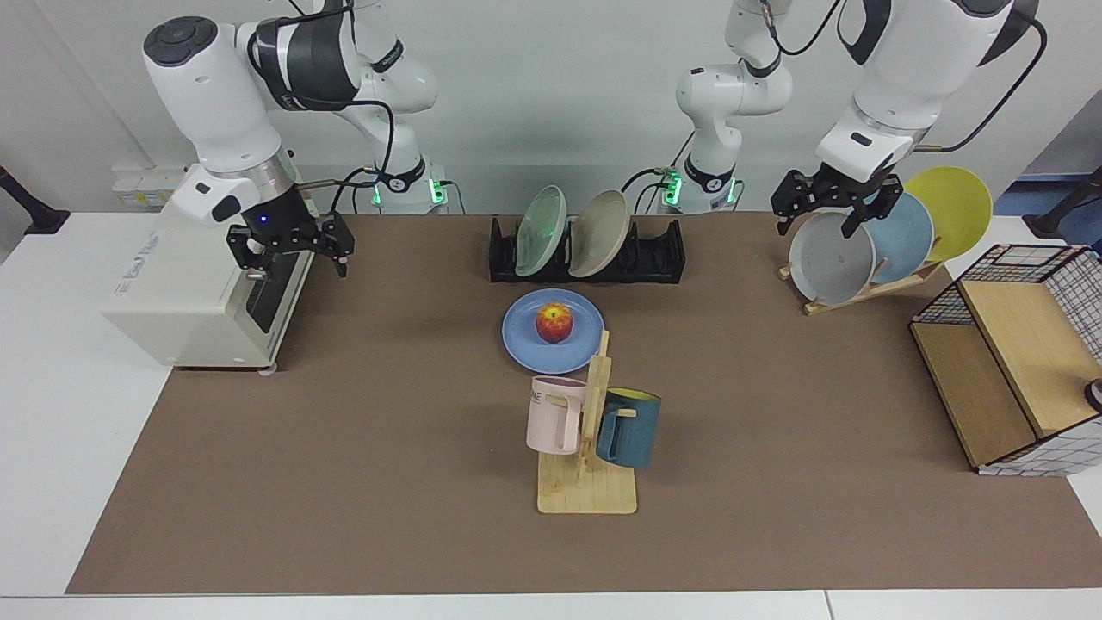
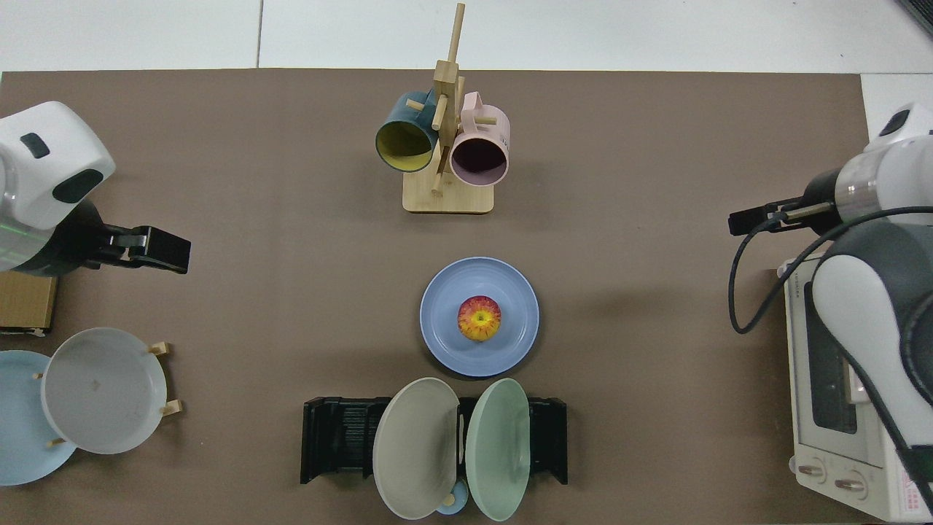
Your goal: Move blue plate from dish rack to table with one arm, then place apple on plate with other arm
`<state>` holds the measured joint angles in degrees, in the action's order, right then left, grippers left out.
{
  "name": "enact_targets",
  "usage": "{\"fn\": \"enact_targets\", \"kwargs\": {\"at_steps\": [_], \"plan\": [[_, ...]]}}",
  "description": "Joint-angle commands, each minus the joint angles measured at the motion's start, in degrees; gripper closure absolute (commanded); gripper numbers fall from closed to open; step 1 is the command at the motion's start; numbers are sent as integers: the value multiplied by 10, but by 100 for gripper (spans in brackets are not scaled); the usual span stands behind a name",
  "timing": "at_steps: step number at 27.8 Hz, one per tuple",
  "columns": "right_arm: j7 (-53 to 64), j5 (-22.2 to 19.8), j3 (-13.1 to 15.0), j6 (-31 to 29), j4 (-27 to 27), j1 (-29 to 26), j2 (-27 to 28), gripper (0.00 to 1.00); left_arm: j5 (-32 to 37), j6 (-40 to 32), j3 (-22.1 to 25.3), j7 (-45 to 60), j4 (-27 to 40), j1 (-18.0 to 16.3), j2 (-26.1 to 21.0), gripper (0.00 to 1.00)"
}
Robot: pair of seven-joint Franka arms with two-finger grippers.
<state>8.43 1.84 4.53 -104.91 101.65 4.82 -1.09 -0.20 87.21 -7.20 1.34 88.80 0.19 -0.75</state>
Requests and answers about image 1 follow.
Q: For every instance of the red yellow apple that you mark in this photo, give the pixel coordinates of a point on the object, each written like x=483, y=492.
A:
x=554, y=323

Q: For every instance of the black stand foot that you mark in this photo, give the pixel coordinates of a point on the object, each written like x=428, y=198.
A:
x=1055, y=222
x=39, y=220

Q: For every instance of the wooden cup stand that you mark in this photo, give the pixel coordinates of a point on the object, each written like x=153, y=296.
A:
x=585, y=495

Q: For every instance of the pale green plate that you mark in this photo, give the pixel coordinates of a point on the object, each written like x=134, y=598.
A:
x=541, y=231

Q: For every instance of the dark teal cup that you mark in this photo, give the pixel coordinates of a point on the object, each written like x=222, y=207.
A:
x=633, y=430

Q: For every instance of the brown table cloth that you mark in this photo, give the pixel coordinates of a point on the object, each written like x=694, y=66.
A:
x=344, y=474

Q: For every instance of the light blue plate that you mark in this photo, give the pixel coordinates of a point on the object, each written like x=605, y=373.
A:
x=908, y=237

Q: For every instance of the yellow plate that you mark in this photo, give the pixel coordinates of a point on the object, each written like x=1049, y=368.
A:
x=956, y=207

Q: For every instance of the black dish rack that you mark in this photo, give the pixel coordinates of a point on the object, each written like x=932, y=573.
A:
x=659, y=258

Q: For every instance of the pink cup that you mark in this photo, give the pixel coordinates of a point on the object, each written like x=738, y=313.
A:
x=551, y=422

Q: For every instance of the pale toaster oven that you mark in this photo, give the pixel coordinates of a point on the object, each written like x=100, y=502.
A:
x=181, y=293

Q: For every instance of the beige plate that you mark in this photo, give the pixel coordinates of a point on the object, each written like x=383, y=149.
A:
x=598, y=232

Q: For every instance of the wooden plate rack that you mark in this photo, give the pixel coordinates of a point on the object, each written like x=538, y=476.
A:
x=861, y=295

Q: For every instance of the grey plate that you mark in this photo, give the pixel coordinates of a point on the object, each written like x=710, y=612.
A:
x=831, y=263

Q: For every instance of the small black round thing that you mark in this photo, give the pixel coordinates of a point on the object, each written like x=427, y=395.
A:
x=1095, y=394

